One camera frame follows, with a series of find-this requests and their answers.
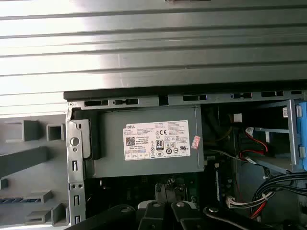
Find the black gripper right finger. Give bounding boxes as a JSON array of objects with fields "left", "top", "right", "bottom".
[{"left": 167, "top": 178, "right": 266, "bottom": 230}]

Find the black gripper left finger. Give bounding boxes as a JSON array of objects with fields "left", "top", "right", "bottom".
[{"left": 69, "top": 183, "right": 168, "bottom": 230}]

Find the blue-green RAM stick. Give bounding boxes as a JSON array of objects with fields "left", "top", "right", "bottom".
[
  {"left": 215, "top": 166, "right": 221, "bottom": 202},
  {"left": 0, "top": 195, "right": 45, "bottom": 205}
]

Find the green motherboard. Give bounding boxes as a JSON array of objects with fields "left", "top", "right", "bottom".
[{"left": 85, "top": 155, "right": 240, "bottom": 220}]

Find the grey power supply unit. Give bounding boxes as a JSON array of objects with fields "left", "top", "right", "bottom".
[{"left": 83, "top": 106, "right": 205, "bottom": 179}]

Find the black PC case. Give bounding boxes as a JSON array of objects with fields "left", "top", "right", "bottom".
[{"left": 63, "top": 90, "right": 307, "bottom": 230}]

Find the tall grey drive cage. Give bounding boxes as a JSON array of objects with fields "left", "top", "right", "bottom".
[{"left": 254, "top": 99, "right": 298, "bottom": 174}]

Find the grey parts rack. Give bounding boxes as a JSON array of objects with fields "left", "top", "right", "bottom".
[{"left": 0, "top": 114, "right": 71, "bottom": 227}]

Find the blue plastic drive carrier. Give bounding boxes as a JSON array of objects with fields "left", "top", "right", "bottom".
[{"left": 294, "top": 100, "right": 307, "bottom": 172}]

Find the black cable bundle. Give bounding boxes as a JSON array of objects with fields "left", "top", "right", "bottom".
[{"left": 249, "top": 171, "right": 307, "bottom": 220}]

